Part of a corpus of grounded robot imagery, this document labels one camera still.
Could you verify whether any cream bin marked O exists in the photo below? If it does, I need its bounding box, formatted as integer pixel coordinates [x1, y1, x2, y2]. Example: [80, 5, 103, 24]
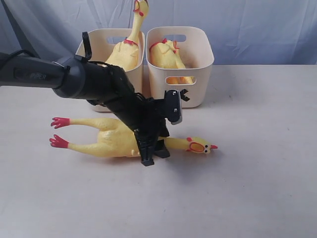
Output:
[74, 29, 145, 114]

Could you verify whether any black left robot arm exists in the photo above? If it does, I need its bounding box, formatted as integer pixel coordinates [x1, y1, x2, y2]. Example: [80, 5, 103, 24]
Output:
[0, 50, 182, 166]

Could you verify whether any headless yellow chicken body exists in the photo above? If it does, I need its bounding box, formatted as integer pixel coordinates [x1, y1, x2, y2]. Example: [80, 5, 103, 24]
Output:
[149, 38, 194, 85]

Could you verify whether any yellow rubber chicken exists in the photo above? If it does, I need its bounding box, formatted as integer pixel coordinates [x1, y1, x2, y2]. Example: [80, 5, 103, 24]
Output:
[105, 0, 149, 71]
[50, 117, 218, 158]

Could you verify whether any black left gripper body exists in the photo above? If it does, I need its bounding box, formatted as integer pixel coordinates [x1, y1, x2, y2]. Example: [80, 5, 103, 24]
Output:
[118, 96, 169, 139]

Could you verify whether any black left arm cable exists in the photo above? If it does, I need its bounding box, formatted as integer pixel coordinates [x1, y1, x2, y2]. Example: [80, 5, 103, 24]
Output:
[0, 31, 119, 70]

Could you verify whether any grey backdrop curtain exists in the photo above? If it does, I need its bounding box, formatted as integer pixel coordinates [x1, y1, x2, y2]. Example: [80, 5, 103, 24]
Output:
[0, 0, 317, 64]

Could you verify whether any cream bin marked X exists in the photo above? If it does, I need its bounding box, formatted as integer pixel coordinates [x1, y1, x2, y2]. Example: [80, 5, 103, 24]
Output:
[146, 26, 214, 108]

